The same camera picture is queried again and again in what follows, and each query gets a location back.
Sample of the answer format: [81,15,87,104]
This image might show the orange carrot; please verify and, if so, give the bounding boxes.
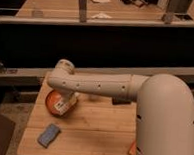
[128,141,137,155]

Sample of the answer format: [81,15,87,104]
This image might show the black tools on bench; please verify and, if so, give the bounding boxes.
[121,0,149,8]

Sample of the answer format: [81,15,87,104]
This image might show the white bottle with label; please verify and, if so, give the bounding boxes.
[53,95,77,116]

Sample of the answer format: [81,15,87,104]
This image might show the black rectangular block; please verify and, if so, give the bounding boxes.
[112,98,131,105]

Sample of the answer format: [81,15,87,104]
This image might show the orange ceramic bowl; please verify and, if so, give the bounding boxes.
[43,88,79,119]

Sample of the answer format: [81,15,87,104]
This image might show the clear plastic cup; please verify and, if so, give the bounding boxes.
[89,95,100,103]

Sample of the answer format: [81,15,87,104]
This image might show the folded white paper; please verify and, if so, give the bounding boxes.
[92,12,112,20]

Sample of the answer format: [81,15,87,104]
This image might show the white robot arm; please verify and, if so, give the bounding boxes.
[47,59,194,155]

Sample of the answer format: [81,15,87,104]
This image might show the wooden cutting board table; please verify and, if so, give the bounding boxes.
[17,83,137,155]

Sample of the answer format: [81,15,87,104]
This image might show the blue sponge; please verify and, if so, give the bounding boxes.
[37,124,61,148]

